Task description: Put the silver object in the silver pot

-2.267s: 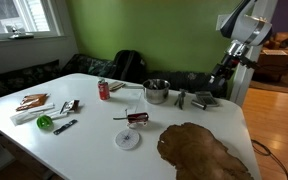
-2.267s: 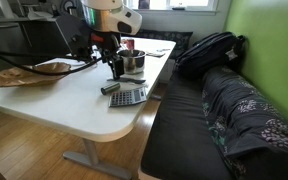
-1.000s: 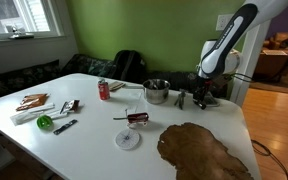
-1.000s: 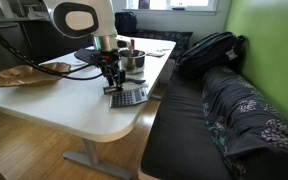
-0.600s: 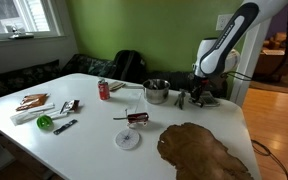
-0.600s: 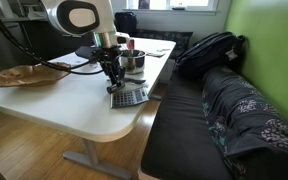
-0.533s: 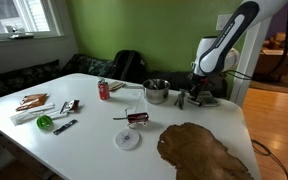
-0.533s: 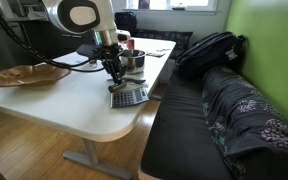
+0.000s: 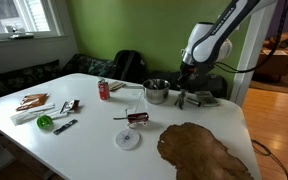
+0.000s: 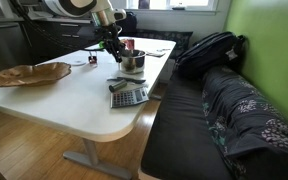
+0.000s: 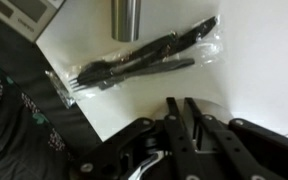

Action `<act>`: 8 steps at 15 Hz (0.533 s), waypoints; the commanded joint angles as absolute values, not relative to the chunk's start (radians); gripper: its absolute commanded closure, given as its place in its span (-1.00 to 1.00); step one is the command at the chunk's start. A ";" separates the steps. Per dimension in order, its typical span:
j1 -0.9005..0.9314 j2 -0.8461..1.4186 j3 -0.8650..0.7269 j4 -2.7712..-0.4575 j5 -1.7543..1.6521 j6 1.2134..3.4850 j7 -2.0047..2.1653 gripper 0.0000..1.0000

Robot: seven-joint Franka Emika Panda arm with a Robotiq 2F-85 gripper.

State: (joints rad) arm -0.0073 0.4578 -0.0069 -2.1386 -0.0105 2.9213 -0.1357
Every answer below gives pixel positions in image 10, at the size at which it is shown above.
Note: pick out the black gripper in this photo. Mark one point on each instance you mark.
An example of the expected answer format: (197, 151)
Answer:
(110, 36)

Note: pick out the silver cylinder object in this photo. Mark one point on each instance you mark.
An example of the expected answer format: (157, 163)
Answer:
(118, 85)

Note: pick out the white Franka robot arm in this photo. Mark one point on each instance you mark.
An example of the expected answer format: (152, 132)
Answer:
(74, 6)

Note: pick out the green round object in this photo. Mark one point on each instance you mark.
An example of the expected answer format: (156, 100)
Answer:
(101, 44)

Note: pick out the small object on windowsill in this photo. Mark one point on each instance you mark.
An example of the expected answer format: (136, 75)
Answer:
(178, 6)

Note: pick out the red soda can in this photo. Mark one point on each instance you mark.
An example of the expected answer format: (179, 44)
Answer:
(129, 43)

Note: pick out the dark pliers tool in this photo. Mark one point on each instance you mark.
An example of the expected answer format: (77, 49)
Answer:
(127, 80)

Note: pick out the stack of paper cards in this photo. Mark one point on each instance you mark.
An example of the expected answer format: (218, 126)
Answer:
(155, 53)

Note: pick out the white round disc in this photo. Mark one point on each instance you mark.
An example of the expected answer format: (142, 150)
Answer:
(77, 62)

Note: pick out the grey calculator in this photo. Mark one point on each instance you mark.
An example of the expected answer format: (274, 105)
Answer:
(129, 97)

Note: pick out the dark floral bench cushion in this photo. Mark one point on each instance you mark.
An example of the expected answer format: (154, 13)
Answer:
(250, 113)
(170, 38)

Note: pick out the dark kitchen cabinet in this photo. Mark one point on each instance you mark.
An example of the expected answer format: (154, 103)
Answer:
(60, 40)

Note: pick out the white framed window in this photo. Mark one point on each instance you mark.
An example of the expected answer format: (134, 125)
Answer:
(170, 4)

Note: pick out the black backpack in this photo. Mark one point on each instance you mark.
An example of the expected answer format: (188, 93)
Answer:
(207, 53)

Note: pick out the brown wooden bowl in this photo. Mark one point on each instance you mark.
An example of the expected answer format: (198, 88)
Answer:
(29, 74)

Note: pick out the black bench seat cushion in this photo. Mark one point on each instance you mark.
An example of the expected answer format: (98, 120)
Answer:
(180, 133)

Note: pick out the grey metal table leg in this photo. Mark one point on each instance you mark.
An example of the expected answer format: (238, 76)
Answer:
(90, 156)

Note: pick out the steel dishwasher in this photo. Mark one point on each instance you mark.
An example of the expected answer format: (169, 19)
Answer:
(4, 46)

